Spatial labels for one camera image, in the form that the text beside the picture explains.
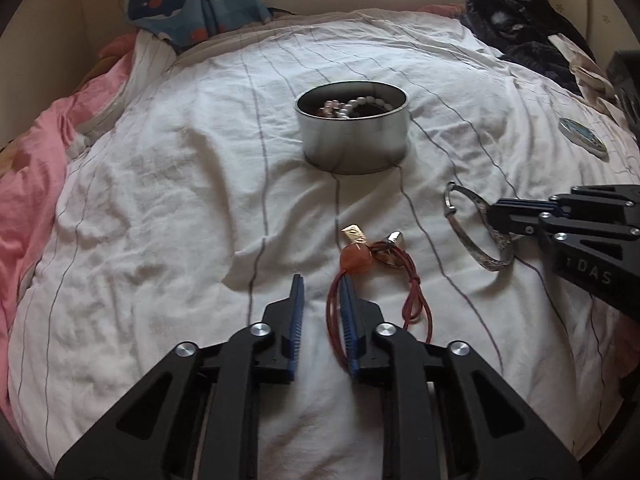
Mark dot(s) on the white striped pillow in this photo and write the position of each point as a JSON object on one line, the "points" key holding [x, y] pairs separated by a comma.
{"points": [[150, 50]]}

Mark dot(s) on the cream printed cloth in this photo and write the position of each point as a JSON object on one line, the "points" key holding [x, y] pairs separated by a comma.
{"points": [[585, 65]]}

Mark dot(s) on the white striped bedsheet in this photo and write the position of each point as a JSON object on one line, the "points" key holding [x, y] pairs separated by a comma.
{"points": [[175, 200]]}

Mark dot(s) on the pink duvet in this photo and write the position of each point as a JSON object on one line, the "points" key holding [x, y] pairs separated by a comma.
{"points": [[30, 210]]}

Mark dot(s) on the round metal tin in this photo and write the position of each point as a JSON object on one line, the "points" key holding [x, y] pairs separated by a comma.
{"points": [[350, 145]]}

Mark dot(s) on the small pink cloth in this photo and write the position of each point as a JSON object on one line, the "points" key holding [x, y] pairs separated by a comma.
{"points": [[440, 9]]}

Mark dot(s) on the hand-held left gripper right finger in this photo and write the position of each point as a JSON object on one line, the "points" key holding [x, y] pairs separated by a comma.
{"points": [[347, 330]]}

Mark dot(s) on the round tin lid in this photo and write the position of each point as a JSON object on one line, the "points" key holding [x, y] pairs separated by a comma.
{"points": [[582, 135]]}

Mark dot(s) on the gold pendant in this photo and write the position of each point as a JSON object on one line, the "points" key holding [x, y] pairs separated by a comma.
{"points": [[352, 233]]}

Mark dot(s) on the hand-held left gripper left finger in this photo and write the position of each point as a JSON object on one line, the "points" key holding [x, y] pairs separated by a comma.
{"points": [[298, 320]]}

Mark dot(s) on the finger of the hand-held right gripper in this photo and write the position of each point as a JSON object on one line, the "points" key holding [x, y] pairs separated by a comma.
{"points": [[515, 220], [600, 200]]}

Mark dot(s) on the whale print curtain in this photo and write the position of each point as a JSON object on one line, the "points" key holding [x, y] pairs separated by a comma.
{"points": [[160, 0]]}

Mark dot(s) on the black jacket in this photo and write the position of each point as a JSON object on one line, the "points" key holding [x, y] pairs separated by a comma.
{"points": [[520, 30]]}

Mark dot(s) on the silver bangle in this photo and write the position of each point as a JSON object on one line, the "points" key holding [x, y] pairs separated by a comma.
{"points": [[487, 264]]}

